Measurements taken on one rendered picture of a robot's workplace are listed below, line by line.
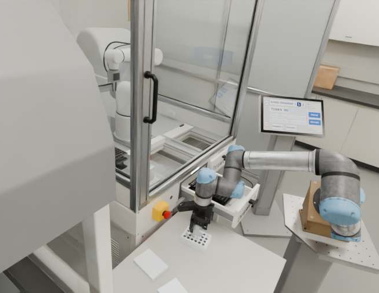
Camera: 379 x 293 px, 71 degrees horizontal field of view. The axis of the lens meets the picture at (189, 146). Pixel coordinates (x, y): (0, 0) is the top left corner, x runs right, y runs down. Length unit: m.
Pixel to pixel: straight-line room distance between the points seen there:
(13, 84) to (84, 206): 0.24
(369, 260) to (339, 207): 0.72
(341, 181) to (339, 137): 3.32
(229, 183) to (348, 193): 0.41
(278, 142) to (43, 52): 2.03
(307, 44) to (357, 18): 1.66
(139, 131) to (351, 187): 0.73
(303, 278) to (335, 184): 0.97
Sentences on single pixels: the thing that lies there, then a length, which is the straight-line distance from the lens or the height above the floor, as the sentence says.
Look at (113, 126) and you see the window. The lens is 1.10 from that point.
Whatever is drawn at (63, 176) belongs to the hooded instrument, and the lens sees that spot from 0.49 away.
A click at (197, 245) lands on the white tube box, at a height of 0.79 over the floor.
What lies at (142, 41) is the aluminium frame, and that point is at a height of 1.64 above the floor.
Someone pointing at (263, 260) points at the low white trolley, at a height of 0.76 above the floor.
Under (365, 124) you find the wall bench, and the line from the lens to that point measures 4.21.
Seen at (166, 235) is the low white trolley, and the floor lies 0.76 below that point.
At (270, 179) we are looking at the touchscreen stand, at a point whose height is 0.46.
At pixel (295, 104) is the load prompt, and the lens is 2.29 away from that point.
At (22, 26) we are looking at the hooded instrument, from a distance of 0.53.
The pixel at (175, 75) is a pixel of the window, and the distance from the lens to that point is 1.10.
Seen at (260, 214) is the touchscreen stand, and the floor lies 0.05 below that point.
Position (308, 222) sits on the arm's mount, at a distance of 1.57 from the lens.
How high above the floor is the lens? 1.75
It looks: 28 degrees down
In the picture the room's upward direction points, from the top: 7 degrees clockwise
